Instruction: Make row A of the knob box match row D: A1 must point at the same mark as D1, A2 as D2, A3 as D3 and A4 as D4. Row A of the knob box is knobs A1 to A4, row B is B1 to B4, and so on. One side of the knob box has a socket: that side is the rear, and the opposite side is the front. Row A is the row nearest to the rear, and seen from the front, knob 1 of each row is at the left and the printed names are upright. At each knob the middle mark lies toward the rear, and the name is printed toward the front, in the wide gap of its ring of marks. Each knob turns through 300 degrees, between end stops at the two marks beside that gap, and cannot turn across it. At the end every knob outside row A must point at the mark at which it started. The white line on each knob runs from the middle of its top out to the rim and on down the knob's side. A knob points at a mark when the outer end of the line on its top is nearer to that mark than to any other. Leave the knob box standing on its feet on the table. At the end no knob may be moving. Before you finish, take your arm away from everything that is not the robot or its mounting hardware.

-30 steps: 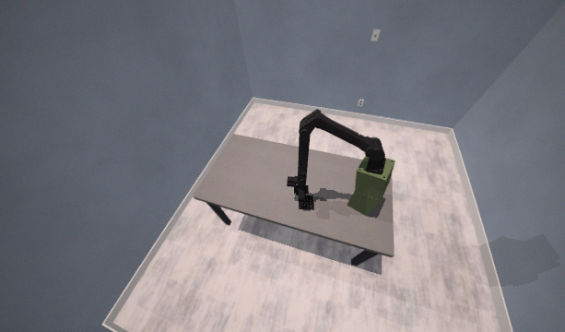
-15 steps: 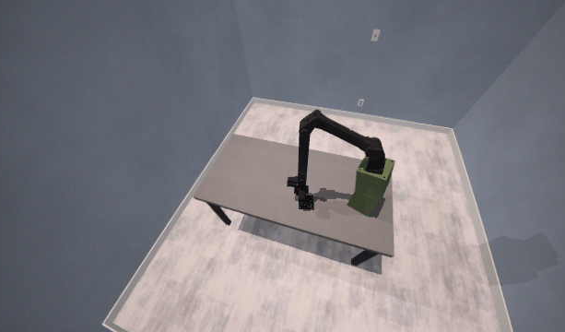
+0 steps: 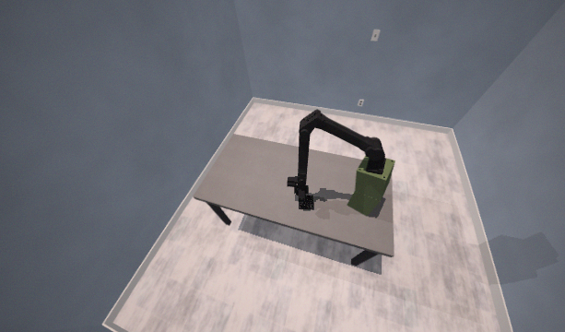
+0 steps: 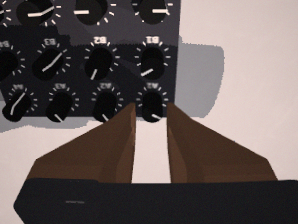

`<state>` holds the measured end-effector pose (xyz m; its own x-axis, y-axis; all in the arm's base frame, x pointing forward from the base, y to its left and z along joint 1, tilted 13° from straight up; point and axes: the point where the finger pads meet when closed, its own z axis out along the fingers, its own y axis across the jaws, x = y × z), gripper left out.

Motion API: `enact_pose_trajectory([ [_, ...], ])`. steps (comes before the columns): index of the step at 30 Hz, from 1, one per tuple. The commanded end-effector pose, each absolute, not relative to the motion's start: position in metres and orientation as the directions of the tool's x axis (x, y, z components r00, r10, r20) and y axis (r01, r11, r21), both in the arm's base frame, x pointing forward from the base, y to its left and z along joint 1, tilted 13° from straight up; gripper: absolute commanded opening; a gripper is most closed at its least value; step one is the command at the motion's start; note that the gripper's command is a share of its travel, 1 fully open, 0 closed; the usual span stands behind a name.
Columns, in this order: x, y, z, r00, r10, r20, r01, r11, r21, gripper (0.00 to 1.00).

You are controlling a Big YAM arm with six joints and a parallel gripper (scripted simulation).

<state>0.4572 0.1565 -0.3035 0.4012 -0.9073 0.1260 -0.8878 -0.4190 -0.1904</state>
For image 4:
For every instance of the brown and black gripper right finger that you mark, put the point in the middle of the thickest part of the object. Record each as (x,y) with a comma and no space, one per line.
(209,156)

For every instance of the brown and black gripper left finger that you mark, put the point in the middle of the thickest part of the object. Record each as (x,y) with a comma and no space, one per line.
(100,154)

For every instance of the black knob box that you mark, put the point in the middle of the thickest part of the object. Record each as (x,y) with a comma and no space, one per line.
(103,63)

